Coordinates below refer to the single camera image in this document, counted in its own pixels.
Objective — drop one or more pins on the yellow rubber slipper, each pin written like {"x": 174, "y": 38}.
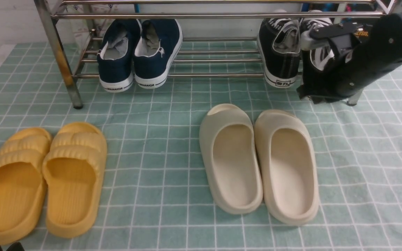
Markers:
{"x": 74, "y": 171}
{"x": 22, "y": 186}

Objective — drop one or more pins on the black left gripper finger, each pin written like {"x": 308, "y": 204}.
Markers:
{"x": 15, "y": 247}

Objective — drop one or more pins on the right yellow rubber slipper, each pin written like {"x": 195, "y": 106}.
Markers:
{"x": 74, "y": 171}

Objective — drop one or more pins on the stainless steel shoe rack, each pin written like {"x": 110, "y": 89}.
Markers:
{"x": 130, "y": 9}

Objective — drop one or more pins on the right navy blue sneaker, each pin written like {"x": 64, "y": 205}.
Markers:
{"x": 158, "y": 46}

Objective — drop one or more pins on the clear plastic bag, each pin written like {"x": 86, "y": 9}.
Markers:
{"x": 81, "y": 28}

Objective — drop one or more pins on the green checkered cloth mat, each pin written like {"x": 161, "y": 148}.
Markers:
{"x": 155, "y": 194}

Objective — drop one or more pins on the black book with orange text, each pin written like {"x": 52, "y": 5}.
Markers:
{"x": 363, "y": 32}

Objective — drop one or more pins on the navy blue sneaker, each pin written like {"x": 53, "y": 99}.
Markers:
{"x": 115, "y": 57}
{"x": 158, "y": 46}

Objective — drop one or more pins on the left navy blue sneaker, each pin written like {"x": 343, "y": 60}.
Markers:
{"x": 115, "y": 57}

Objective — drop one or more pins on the left cream foam slide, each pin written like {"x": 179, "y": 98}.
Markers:
{"x": 227, "y": 145}

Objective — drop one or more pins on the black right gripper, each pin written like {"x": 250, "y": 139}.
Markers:
{"x": 358, "y": 64}

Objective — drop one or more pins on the black canvas sneaker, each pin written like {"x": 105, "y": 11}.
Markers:
{"x": 278, "y": 45}
{"x": 315, "y": 57}

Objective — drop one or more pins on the right cream foam slide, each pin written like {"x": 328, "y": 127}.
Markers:
{"x": 288, "y": 167}

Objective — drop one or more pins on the cream foam slide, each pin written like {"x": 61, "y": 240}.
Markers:
{"x": 227, "y": 145}
{"x": 288, "y": 167}

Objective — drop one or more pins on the left yellow rubber slipper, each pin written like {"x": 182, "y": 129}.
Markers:
{"x": 22, "y": 186}

